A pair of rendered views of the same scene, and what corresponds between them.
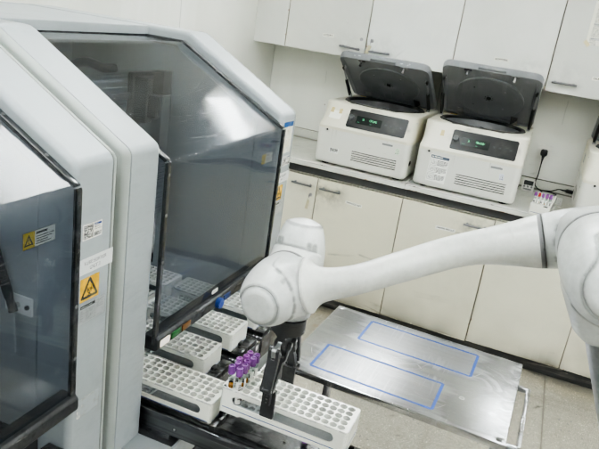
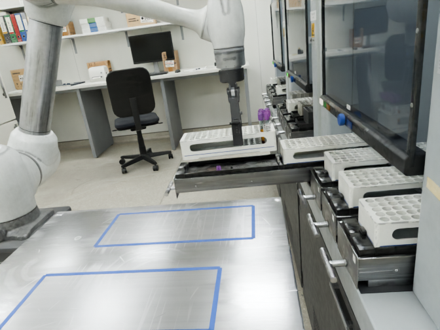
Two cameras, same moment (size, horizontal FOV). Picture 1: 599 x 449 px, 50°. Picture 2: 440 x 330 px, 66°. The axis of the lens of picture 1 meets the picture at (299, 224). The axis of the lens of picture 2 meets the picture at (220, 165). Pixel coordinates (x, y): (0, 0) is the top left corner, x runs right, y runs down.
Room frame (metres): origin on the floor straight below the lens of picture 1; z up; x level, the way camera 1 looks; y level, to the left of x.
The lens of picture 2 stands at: (2.22, -0.32, 1.20)
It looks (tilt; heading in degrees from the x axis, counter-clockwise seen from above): 20 degrees down; 166
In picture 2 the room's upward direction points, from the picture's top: 7 degrees counter-clockwise
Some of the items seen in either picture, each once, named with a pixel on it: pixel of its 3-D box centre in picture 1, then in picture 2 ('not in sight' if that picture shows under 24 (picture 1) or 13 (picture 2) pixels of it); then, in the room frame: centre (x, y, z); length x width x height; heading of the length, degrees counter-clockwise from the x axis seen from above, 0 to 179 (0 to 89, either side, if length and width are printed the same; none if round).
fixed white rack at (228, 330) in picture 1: (193, 322); (408, 185); (1.64, 0.26, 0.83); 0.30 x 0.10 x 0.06; 71
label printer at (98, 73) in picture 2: not in sight; (98, 73); (-2.35, -0.59, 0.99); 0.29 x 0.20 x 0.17; 169
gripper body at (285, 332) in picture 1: (287, 333); (232, 83); (1.22, -0.01, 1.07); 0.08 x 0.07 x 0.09; 161
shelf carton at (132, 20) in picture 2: not in sight; (141, 19); (-2.31, 0.05, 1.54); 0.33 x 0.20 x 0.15; 78
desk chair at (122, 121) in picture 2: not in sight; (137, 118); (-1.47, -0.25, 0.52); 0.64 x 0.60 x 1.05; 1
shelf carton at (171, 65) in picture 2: not in sight; (171, 61); (-2.22, 0.31, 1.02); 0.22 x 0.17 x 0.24; 160
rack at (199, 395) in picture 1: (167, 385); (329, 149); (1.31, 0.26, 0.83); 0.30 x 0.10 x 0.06; 71
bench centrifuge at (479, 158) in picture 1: (481, 126); not in sight; (3.65, -0.94, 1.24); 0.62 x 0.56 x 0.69; 161
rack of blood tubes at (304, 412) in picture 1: (289, 409); (228, 141); (1.21, -0.04, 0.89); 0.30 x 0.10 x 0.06; 71
